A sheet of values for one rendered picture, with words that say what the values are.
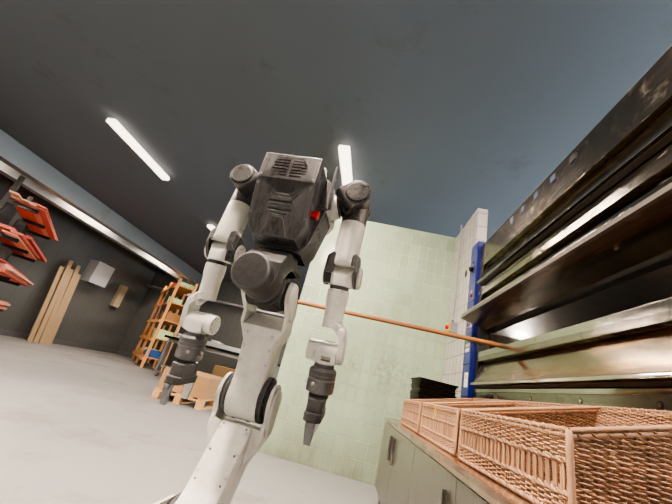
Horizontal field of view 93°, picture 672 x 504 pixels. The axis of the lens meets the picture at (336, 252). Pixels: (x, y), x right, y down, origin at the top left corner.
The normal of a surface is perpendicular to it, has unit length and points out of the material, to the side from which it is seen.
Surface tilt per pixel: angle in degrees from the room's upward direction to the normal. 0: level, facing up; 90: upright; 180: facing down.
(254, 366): 100
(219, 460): 60
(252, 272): 90
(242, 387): 86
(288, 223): 105
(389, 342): 90
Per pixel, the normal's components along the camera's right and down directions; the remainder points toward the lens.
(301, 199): -0.14, -0.17
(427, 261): -0.03, -0.40
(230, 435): 0.04, -0.80
